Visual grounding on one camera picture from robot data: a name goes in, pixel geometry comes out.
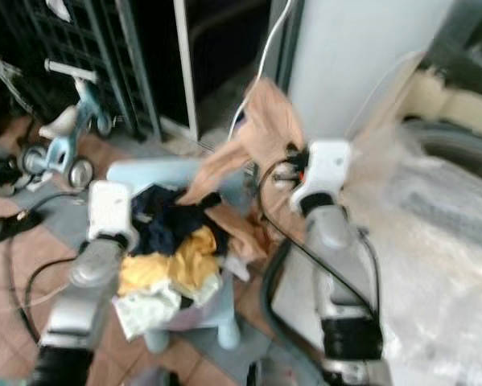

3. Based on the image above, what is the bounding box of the clear plastic sheet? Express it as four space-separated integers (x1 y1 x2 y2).
344 119 482 386

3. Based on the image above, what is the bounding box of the grey flat board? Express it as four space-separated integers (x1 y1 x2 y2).
268 249 327 372

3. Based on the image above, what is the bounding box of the tan garment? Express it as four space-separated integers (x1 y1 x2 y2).
179 77 311 260

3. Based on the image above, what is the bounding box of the black sandal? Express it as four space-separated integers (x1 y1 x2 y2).
0 208 34 247

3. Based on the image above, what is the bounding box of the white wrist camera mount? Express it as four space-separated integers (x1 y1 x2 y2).
290 138 353 212
89 180 136 243

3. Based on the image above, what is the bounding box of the white power cable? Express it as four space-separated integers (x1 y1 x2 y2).
228 0 295 142

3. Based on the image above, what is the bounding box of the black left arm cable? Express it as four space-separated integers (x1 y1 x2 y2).
8 191 93 339

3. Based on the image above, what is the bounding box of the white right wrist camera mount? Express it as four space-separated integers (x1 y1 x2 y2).
290 138 353 212

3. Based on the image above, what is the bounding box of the navy blue garment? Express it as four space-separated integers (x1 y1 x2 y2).
132 184 230 257

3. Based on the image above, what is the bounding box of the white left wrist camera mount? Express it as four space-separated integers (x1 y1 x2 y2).
89 180 136 243

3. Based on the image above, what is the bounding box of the yellow garment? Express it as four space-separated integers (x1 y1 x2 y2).
117 225 222 298

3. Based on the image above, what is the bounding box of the white washing machine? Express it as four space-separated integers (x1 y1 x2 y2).
287 0 457 139

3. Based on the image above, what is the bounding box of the light blue child tricycle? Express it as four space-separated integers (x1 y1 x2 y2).
22 60 98 191

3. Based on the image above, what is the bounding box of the white door frame post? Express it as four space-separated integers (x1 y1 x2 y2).
173 0 201 142

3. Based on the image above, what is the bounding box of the pale green white garment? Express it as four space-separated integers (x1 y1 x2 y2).
113 277 222 340

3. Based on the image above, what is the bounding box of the black grid crate rack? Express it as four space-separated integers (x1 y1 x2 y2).
0 0 163 143

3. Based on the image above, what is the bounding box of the light blue plastic chair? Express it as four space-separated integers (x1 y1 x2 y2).
107 158 243 355

